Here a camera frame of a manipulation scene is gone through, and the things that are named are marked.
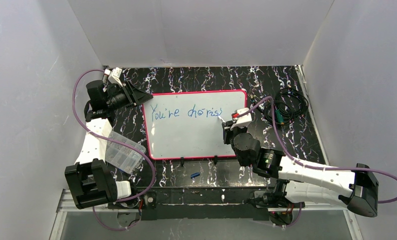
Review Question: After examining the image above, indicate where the blue marker cap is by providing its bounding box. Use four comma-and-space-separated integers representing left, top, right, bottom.
190, 172, 201, 179

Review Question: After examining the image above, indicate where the white blue whiteboard marker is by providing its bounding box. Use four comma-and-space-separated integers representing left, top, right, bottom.
218, 115, 226, 123

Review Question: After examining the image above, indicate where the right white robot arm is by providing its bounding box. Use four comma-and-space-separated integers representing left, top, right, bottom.
221, 121, 379, 218

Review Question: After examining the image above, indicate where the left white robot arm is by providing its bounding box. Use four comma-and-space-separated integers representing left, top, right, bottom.
64, 80, 153, 209

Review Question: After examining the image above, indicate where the pink framed whiteboard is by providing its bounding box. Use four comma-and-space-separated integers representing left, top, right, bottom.
142, 89, 247, 160

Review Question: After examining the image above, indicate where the left black board clip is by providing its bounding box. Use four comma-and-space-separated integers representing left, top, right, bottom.
180, 156, 185, 167

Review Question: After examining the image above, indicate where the clear plastic screw box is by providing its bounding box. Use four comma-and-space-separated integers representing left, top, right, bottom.
105, 131, 146, 174

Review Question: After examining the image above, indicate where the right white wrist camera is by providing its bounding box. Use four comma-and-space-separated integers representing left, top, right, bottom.
230, 107, 252, 130

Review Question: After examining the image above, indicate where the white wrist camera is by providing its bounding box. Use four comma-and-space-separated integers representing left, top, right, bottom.
230, 107, 252, 130
104, 67, 124, 87

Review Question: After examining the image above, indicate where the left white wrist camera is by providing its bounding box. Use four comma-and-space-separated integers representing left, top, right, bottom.
104, 67, 124, 87

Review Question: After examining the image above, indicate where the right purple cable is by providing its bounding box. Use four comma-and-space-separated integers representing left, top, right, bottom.
248, 96, 397, 229

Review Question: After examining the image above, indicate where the green handled screwdriver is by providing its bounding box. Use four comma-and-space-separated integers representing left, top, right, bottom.
275, 109, 285, 125

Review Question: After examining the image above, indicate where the coiled black cable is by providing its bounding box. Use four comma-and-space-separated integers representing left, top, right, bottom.
251, 86, 310, 127

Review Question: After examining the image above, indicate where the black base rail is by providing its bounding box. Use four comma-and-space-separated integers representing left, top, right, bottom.
141, 187, 270, 221

